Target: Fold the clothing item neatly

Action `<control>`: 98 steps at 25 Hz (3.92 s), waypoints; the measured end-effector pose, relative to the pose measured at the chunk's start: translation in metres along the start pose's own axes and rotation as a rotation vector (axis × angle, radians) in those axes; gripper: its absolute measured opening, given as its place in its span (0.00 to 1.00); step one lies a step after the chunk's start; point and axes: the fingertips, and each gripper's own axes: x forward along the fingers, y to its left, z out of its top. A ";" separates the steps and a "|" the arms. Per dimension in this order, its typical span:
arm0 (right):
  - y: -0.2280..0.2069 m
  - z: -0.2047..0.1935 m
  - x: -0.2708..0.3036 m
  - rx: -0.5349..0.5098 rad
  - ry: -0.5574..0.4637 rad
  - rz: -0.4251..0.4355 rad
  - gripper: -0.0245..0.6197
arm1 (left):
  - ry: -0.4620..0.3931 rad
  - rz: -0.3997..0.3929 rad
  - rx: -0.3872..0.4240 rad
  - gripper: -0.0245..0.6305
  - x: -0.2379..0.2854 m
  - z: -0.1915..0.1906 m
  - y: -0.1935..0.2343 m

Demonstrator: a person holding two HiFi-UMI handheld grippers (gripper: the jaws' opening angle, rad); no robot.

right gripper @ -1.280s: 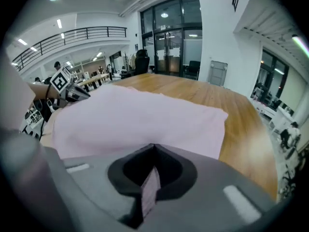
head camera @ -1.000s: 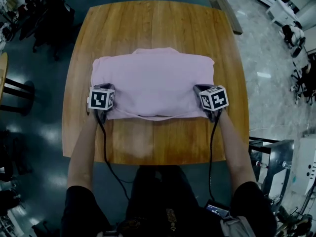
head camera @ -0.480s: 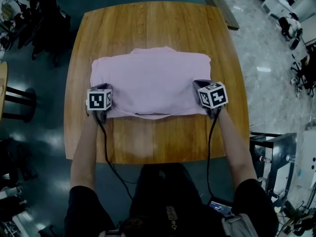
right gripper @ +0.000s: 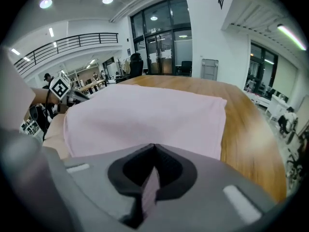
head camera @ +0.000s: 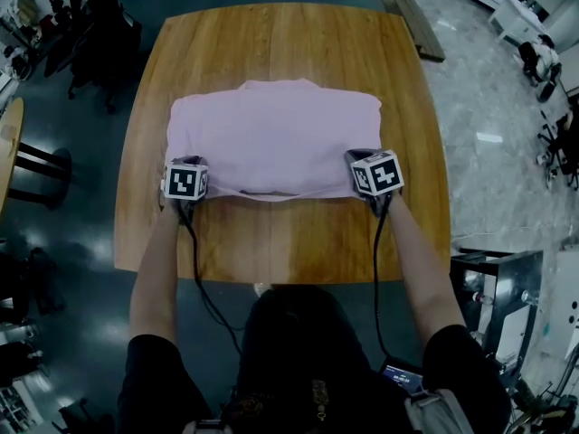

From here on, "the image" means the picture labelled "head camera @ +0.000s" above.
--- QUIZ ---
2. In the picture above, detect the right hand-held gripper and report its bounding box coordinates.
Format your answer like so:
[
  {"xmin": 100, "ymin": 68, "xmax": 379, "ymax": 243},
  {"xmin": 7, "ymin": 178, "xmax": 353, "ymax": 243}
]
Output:
[{"xmin": 344, "ymin": 147, "xmax": 404, "ymax": 219}]

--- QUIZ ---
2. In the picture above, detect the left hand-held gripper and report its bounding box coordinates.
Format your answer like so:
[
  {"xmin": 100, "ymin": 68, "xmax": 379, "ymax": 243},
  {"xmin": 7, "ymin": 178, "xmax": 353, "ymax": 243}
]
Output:
[{"xmin": 157, "ymin": 154, "xmax": 211, "ymax": 219}]

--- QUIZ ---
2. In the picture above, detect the pink shirt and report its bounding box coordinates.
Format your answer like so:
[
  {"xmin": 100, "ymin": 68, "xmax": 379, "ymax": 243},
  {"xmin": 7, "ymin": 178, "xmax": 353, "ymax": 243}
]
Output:
[{"xmin": 164, "ymin": 78, "xmax": 384, "ymax": 203}]

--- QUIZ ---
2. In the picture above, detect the person's left forearm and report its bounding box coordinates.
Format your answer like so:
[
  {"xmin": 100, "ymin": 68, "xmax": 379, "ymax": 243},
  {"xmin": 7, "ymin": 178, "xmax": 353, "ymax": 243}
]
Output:
[{"xmin": 128, "ymin": 200, "xmax": 195, "ymax": 348}]

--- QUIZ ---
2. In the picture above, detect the person's right forearm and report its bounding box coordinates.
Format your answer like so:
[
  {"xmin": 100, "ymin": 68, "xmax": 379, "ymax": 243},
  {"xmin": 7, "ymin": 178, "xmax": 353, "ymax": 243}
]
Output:
[{"xmin": 385, "ymin": 191, "xmax": 468, "ymax": 348}]

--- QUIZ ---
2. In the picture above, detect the dark wooden platform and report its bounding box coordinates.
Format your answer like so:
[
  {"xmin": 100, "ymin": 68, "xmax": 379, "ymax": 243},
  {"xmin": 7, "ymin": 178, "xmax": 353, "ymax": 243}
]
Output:
[{"xmin": 364, "ymin": 0, "xmax": 448, "ymax": 62}]

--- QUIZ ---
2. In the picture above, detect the black ergonomic chair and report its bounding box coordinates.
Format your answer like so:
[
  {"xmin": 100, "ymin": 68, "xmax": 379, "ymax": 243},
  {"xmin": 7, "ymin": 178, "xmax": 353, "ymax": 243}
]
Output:
[{"xmin": 42, "ymin": 0, "xmax": 145, "ymax": 116}]

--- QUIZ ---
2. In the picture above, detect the round wooden table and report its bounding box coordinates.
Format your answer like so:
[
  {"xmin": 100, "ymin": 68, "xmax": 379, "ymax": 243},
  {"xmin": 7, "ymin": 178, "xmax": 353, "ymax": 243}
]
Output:
[{"xmin": 0, "ymin": 96, "xmax": 73, "ymax": 217}]

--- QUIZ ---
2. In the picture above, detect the black scooter with white cover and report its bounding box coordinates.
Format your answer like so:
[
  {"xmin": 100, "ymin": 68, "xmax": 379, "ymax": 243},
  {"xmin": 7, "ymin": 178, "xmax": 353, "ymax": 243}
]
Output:
[{"xmin": 517, "ymin": 33, "xmax": 564, "ymax": 104}]

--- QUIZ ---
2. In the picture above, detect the white cabinet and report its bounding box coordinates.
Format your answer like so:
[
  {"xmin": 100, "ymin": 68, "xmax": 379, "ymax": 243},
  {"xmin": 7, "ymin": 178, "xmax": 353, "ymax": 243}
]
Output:
[{"xmin": 487, "ymin": 0, "xmax": 552, "ymax": 48}]

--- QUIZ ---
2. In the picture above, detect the person's black t-shirt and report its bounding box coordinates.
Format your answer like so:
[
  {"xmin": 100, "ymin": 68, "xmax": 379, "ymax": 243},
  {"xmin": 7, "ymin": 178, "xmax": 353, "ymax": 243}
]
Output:
[{"xmin": 116, "ymin": 284, "xmax": 513, "ymax": 434}]

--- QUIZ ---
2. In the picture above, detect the black screen device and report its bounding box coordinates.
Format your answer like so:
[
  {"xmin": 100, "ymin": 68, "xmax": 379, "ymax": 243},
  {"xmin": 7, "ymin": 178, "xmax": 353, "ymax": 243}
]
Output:
[{"xmin": 377, "ymin": 356, "xmax": 427, "ymax": 396}]

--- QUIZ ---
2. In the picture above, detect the clothes rack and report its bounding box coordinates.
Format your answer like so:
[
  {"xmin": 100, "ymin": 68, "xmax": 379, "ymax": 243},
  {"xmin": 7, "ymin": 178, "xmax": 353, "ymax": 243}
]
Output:
[{"xmin": 12, "ymin": 0, "xmax": 47, "ymax": 27}]

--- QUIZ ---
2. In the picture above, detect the white panel box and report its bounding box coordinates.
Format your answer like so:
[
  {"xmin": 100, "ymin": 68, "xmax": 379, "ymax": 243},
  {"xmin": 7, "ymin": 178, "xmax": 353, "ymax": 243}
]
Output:
[{"xmin": 553, "ymin": 250, "xmax": 579, "ymax": 362}]

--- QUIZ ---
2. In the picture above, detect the white power strip cable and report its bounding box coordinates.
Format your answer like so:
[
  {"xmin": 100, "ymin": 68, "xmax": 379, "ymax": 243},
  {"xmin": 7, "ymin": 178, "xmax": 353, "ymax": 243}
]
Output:
[{"xmin": 451, "ymin": 225, "xmax": 579, "ymax": 244}]

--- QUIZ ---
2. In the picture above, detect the black frame table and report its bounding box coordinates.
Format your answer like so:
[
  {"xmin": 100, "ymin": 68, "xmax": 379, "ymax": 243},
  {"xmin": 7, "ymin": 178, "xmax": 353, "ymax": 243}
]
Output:
[{"xmin": 449, "ymin": 249, "xmax": 545, "ymax": 380}]

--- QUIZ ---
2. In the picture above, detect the metal keychain pendant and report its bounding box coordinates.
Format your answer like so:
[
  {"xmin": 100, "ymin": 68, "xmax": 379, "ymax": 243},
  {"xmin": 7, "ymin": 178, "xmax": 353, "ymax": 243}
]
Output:
[{"xmin": 310, "ymin": 379, "xmax": 330, "ymax": 423}]

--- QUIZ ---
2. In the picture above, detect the grey shoulder strap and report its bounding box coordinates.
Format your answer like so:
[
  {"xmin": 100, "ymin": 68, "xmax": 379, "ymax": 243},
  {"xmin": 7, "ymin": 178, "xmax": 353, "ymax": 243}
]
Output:
[
  {"xmin": 403, "ymin": 388, "xmax": 475, "ymax": 434},
  {"xmin": 182, "ymin": 418, "xmax": 235, "ymax": 434}
]

